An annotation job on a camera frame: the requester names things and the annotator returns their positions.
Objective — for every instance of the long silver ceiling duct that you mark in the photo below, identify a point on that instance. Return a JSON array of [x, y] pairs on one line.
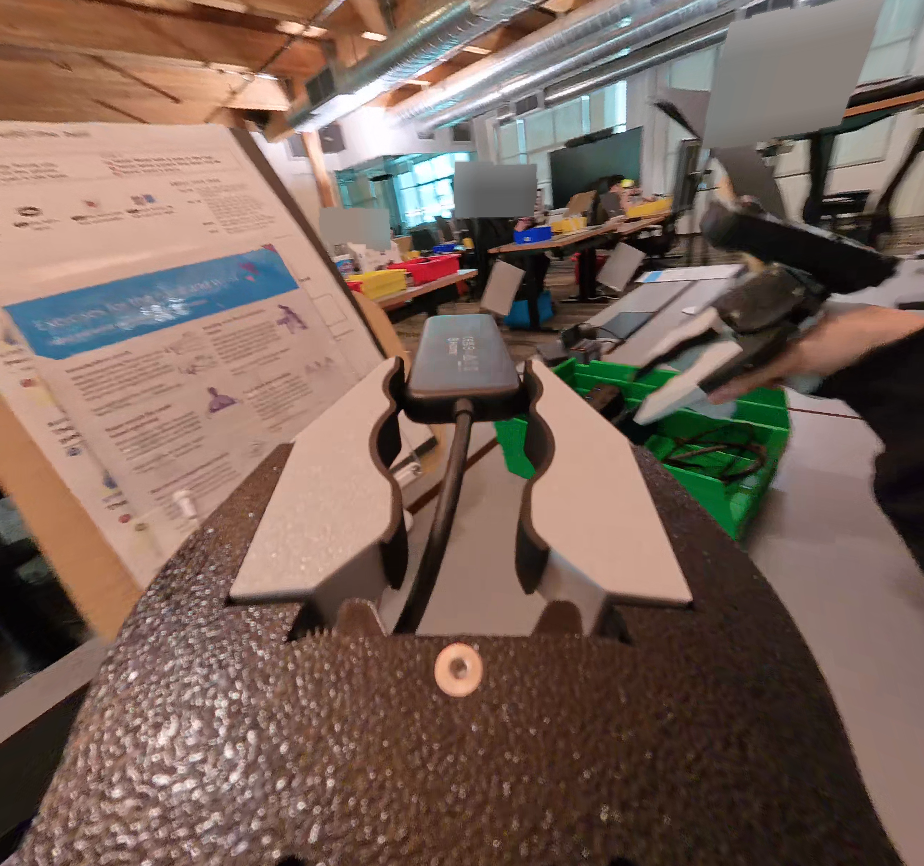
[[613, 50]]

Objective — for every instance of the large black wall screen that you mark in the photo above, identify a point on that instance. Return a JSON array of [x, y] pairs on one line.
[[592, 166]]

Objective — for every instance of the yellow plastic bin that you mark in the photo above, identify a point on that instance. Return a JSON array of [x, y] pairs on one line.
[[379, 283]]

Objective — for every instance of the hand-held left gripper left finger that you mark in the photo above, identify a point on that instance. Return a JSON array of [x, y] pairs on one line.
[[317, 505]]

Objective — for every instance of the green plastic bin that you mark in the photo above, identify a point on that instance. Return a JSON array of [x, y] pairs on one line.
[[736, 505]]

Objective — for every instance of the red plastic bin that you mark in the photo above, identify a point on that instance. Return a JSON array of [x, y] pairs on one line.
[[437, 268]]

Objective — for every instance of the small blue parts tray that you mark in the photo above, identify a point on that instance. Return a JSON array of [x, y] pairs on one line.
[[534, 235]]

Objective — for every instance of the blue bag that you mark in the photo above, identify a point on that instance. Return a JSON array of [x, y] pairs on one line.
[[530, 312]]

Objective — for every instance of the person's right hand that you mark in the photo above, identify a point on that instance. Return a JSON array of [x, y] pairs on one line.
[[830, 343]]

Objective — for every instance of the black usb hub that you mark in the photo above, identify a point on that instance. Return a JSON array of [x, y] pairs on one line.
[[462, 361]]

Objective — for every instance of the instruction sheet stand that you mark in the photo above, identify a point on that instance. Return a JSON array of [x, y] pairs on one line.
[[180, 375]]

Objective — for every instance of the person's right forearm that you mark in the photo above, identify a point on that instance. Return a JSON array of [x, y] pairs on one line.
[[902, 447]]

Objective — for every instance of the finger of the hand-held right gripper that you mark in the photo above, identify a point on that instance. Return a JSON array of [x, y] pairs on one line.
[[686, 386], [686, 332]]

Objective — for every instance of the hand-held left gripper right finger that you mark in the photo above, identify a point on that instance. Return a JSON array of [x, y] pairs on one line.
[[606, 512]]

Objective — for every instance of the wooden top desk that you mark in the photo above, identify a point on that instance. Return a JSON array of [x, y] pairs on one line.
[[570, 239]]

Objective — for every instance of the yellow parts tray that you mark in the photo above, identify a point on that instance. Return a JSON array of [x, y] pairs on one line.
[[570, 224]]

